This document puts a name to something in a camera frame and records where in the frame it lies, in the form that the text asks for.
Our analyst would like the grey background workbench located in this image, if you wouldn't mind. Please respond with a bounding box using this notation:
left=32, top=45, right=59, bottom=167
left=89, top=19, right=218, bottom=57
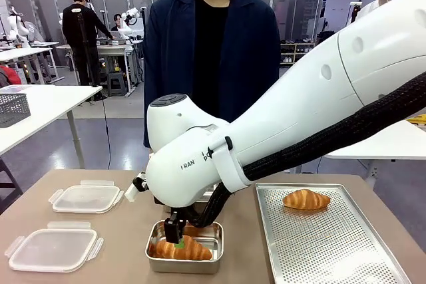
left=56, top=38, right=144, bottom=96

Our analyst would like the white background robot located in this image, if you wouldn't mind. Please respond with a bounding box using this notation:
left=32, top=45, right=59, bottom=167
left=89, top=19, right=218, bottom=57
left=7, top=6, right=31, bottom=49
left=119, top=7, right=144, bottom=41

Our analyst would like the steel rectangular container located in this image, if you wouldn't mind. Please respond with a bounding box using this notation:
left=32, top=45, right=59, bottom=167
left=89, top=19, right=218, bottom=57
left=145, top=220, right=224, bottom=275

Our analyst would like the wooden shoe rack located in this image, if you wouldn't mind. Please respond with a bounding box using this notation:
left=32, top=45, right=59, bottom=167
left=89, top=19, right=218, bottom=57
left=280, top=39, right=317, bottom=65

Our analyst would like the white table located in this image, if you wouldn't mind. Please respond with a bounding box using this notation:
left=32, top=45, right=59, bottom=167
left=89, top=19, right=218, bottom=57
left=0, top=84, right=103, bottom=169
left=322, top=119, right=426, bottom=189

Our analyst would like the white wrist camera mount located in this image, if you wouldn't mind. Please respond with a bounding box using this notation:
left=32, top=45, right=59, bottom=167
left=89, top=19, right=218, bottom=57
left=124, top=171, right=149, bottom=202

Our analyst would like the person in navy coat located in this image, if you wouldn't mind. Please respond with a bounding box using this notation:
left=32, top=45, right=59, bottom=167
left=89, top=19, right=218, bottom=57
left=142, top=0, right=281, bottom=148

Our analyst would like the white background desk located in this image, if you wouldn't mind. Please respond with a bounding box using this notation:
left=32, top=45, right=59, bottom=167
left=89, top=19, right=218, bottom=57
left=0, top=41, right=64, bottom=84

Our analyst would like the perforated steel baking tray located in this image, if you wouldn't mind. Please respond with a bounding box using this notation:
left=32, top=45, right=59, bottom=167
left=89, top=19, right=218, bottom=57
left=255, top=182, right=413, bottom=284

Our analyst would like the person in black clothes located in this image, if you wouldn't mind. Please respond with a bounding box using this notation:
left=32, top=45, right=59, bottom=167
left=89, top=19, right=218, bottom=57
left=62, top=0, right=114, bottom=87

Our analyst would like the clear plastic clip lid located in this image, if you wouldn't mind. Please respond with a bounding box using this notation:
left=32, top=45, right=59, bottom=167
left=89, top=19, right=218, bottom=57
left=48, top=180, right=124, bottom=214
left=4, top=221, right=105, bottom=273

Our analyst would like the golden croissant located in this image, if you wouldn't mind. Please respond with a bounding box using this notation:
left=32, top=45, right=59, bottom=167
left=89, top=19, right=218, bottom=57
left=282, top=188, right=331, bottom=211
left=148, top=234, right=213, bottom=261

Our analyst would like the yellow black object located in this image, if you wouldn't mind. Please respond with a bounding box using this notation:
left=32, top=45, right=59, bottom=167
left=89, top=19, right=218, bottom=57
left=407, top=114, right=426, bottom=127

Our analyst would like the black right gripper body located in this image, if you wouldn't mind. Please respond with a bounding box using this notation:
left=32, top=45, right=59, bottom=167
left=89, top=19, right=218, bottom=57
left=168, top=209, right=187, bottom=223

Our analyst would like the seated person with glasses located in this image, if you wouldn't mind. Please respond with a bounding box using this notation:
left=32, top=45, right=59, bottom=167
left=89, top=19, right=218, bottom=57
left=110, top=13, right=124, bottom=32

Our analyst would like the black braided cable sleeve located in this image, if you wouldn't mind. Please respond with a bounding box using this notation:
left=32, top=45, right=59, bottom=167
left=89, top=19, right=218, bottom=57
left=185, top=71, right=426, bottom=230

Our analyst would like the red cloth object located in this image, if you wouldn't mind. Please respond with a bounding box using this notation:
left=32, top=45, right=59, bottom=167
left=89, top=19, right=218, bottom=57
left=0, top=65, right=23, bottom=88

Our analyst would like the grey plastic stool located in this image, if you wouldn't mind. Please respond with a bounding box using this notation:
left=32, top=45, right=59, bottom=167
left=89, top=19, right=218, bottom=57
left=106, top=72, right=128, bottom=98

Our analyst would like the grey mesh basket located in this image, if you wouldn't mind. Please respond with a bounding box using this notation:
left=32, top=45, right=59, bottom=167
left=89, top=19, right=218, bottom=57
left=0, top=92, right=32, bottom=128

